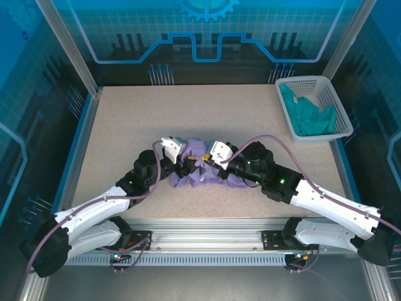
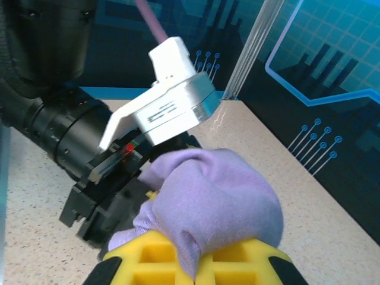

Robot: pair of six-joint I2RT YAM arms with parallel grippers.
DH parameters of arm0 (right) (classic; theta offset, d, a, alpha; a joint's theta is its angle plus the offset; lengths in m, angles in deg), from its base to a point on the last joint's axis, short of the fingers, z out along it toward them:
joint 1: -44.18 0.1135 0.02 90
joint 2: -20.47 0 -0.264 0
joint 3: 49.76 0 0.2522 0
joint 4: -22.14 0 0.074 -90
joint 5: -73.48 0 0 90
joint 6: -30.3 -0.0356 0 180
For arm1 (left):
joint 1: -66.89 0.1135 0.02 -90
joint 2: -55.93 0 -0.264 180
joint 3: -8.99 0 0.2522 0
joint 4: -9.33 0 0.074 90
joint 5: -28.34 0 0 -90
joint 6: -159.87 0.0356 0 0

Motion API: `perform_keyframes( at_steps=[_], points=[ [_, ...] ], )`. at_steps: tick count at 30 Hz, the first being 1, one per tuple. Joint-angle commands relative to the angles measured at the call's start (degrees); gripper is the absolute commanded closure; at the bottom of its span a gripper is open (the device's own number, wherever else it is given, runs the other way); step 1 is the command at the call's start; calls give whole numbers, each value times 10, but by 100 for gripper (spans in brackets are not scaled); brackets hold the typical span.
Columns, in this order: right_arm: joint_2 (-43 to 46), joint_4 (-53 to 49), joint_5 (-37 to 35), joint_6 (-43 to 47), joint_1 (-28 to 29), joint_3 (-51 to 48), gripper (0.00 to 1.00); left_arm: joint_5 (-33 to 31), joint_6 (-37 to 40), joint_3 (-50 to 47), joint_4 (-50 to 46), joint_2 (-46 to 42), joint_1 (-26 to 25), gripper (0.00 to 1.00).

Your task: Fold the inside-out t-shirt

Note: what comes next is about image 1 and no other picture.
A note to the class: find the purple t-shirt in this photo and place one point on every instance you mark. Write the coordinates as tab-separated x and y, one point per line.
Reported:
200	178

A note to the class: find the white plastic mesh basket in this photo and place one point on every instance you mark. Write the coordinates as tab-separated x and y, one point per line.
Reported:
340	103

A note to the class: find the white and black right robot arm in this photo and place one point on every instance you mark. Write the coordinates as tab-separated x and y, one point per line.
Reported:
329	200

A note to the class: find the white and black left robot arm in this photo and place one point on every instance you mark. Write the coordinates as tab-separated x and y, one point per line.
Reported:
94	207

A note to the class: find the teal garment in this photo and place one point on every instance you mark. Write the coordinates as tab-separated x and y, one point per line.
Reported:
307	116

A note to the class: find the blue table edge strip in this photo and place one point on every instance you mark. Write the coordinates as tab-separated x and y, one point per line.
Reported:
67	156
344	163

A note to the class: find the small connector with lights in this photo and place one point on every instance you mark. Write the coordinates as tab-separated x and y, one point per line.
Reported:
118	257
302	256

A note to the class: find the grey metal front panel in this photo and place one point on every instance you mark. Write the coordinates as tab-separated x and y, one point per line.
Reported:
203	285

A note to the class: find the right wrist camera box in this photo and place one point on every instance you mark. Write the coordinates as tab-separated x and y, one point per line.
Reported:
219	150

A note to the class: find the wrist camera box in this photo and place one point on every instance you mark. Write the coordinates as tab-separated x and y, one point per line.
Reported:
172	147
219	150

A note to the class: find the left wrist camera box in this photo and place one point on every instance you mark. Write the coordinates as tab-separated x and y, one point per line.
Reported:
172	147

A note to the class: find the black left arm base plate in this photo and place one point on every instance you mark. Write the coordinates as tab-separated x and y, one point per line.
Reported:
141	241

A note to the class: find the aluminium mounting rail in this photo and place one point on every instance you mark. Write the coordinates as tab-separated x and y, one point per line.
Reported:
203	232

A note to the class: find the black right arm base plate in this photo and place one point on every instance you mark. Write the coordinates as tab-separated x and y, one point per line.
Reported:
272	239

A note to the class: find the aluminium frame post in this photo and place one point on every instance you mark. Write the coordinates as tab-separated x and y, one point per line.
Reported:
72	53
338	47

